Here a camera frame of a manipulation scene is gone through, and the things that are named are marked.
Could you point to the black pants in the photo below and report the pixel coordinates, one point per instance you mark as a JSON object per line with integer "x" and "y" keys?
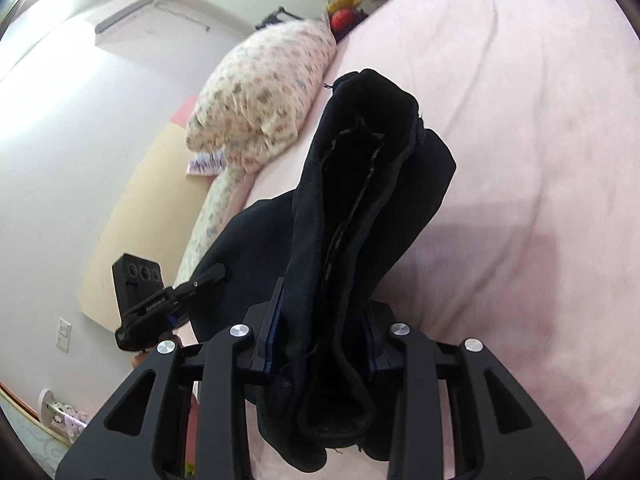
{"x": 350, "y": 185}

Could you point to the white perforated holder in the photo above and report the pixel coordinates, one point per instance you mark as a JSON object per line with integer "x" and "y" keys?
{"x": 60, "y": 410}

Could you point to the black stand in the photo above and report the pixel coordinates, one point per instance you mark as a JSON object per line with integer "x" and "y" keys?
{"x": 275, "y": 16}

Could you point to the purple patterned cloth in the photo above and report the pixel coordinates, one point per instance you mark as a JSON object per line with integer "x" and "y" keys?
{"x": 205, "y": 164}

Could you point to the white air conditioner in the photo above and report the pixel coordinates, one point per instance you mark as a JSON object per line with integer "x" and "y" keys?
{"x": 132, "y": 10}

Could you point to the white wall switch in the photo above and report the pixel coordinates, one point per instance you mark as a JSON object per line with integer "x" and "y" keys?
{"x": 64, "y": 334}

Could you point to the yellow red toy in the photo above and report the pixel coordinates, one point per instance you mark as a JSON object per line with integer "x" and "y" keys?
{"x": 345, "y": 7}

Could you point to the pink bed sheet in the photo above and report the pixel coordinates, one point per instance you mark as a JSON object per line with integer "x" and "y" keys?
{"x": 525, "y": 160}

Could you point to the floral bolster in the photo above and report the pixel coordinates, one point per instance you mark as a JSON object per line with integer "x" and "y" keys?
{"x": 215, "y": 215}

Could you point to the beige headboard panel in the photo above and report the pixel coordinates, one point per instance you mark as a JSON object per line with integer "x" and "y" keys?
{"x": 145, "y": 220}

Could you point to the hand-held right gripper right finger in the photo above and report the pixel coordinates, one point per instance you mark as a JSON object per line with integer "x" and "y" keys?
{"x": 382, "y": 352}

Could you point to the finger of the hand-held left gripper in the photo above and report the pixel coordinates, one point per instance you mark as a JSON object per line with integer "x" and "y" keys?
{"x": 205, "y": 277}
{"x": 173, "y": 319}

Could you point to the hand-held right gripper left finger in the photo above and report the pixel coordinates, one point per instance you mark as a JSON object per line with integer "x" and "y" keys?
{"x": 270, "y": 332}

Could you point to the floral pillow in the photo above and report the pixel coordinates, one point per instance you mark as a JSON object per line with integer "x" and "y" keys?
{"x": 260, "y": 90}

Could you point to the person's left hand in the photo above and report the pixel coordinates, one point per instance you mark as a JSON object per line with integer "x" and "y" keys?
{"x": 141, "y": 360}

